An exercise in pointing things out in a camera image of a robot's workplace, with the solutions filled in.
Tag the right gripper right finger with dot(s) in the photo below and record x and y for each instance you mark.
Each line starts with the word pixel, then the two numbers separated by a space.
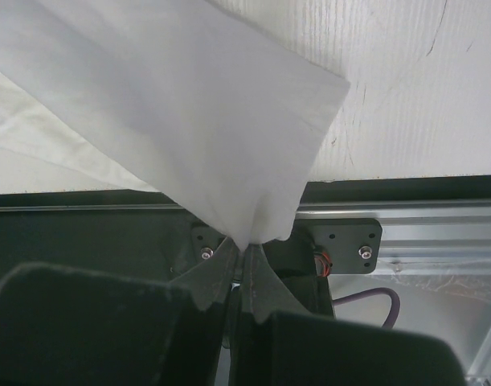
pixel 264 301

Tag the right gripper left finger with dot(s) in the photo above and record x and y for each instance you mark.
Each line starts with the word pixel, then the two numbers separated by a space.
pixel 194 349

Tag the white t shirt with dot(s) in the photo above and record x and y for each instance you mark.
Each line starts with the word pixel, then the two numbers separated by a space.
pixel 178 96

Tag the aluminium rail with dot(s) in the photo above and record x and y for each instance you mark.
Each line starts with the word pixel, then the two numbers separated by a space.
pixel 161 240

